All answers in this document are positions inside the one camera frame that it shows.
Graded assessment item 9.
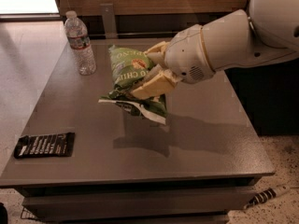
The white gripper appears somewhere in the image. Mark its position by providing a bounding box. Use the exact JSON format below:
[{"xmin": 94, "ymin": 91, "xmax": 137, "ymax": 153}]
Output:
[{"xmin": 130, "ymin": 24, "xmax": 215, "ymax": 100}]

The green jalapeno chip bag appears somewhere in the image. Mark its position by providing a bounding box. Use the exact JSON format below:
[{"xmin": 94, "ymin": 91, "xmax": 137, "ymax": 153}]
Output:
[{"xmin": 99, "ymin": 45, "xmax": 167, "ymax": 124}]

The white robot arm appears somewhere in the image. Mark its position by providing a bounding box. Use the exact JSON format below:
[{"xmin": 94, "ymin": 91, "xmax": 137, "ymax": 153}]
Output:
[{"xmin": 130, "ymin": 0, "xmax": 299, "ymax": 100}]

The black rxbar chocolate bar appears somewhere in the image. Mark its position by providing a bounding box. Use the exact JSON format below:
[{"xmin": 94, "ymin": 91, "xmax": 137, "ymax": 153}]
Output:
[{"xmin": 13, "ymin": 133, "xmax": 75, "ymax": 159}]

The clear plastic water bottle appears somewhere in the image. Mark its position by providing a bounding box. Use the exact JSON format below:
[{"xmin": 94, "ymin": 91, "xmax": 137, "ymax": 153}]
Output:
[{"xmin": 64, "ymin": 10, "xmax": 97, "ymax": 76}]

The grey table with drawers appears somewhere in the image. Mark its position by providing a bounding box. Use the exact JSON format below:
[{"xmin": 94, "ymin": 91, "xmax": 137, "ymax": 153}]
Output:
[{"xmin": 1, "ymin": 41, "xmax": 274, "ymax": 224}]

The black white striped floor object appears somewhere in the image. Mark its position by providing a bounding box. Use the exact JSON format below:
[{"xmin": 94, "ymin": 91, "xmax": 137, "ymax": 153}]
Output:
[{"xmin": 244, "ymin": 185, "xmax": 291, "ymax": 209}]

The horizontal metal rail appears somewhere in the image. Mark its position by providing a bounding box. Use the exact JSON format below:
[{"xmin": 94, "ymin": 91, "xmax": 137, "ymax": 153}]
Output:
[{"xmin": 90, "ymin": 31, "xmax": 178, "ymax": 39}]

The left metal wall bracket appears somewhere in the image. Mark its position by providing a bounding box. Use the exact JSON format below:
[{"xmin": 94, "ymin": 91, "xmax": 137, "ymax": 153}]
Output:
[{"xmin": 100, "ymin": 3, "xmax": 118, "ymax": 39}]

